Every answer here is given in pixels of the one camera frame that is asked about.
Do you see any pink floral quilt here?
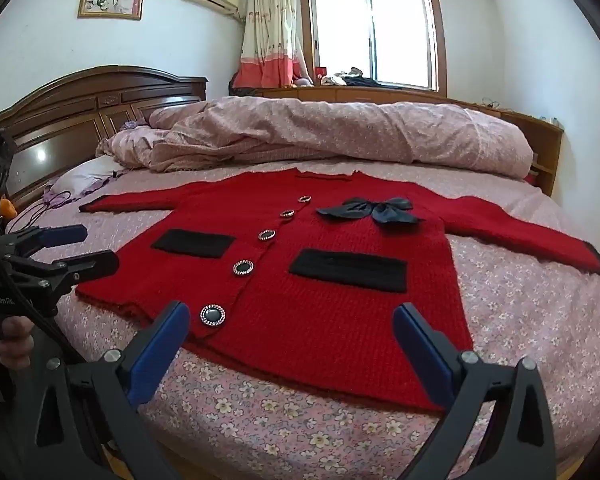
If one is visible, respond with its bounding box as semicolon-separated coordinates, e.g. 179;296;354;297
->
96;95;535;181

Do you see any cream and red curtain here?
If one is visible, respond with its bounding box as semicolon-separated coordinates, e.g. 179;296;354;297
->
235;0;303;90

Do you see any thin dark cable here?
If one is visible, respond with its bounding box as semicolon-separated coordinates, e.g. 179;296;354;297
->
16;190;75;228

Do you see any pile of clothes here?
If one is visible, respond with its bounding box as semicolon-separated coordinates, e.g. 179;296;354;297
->
320;66;381;87

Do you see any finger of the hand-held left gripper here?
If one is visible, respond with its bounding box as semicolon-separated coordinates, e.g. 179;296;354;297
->
2;224;89;257
4;249;120;294

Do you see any white pillow with purple ruffle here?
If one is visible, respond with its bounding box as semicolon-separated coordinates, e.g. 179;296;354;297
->
44;154;128;206

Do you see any wooden framed window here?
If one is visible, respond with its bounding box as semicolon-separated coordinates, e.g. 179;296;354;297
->
297;0;448;95

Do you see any dark wooden headboard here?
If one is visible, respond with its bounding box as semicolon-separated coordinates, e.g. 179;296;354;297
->
0;65;209;211

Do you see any person's left hand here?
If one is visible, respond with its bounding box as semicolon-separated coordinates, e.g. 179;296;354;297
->
0;316;35;369

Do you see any pink floral bed sheet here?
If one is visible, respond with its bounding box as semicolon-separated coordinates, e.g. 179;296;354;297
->
5;152;600;480

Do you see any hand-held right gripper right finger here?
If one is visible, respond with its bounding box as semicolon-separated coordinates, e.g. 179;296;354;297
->
392;302;557;480

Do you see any red knitted cardigan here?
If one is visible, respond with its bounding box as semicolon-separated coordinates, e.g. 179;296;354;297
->
75;169;600;415

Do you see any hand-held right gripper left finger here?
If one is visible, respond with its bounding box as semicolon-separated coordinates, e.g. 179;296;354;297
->
27;301;191;480

